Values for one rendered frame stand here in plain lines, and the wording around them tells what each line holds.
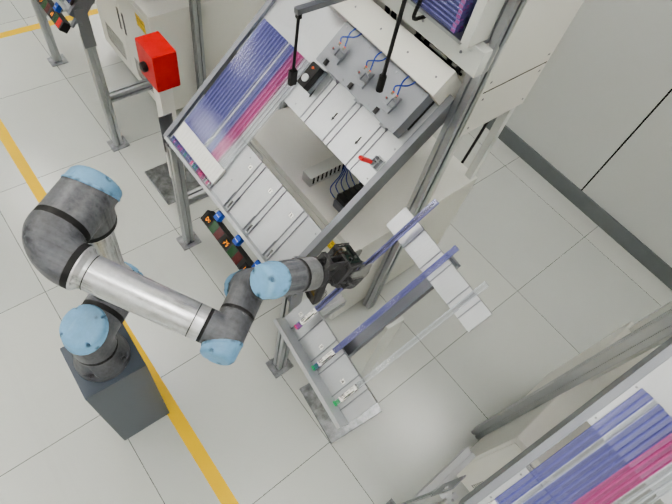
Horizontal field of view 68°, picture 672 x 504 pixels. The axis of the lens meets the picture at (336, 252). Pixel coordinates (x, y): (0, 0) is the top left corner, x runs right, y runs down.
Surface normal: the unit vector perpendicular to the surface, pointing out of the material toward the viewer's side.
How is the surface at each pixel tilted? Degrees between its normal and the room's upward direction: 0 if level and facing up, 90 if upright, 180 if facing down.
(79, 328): 8
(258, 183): 43
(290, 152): 0
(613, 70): 90
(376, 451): 0
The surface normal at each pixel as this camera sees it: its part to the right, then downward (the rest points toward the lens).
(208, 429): 0.15, -0.53
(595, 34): -0.77, 0.46
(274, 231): -0.42, -0.07
